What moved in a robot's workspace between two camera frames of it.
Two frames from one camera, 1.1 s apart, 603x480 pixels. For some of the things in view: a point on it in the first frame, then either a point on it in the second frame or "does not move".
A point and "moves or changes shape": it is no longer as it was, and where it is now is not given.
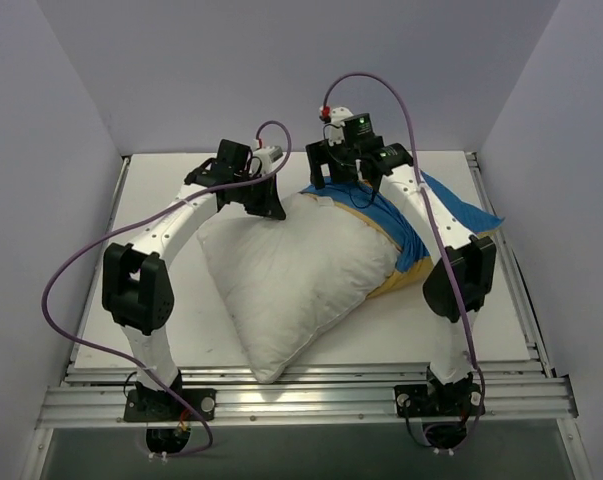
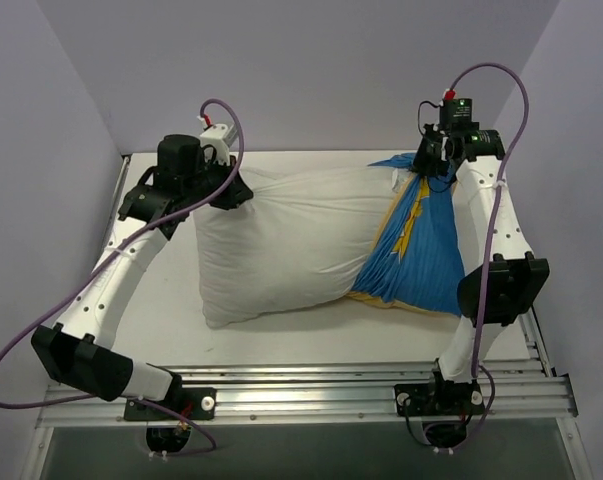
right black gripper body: x=328 y=159 to x=428 y=158
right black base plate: x=447 y=400 does not move
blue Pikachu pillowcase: x=415 y=252 moves or changes shape
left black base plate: x=158 y=405 does not move
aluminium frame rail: x=517 y=394 does not move
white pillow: x=286 y=282 moves or changes shape
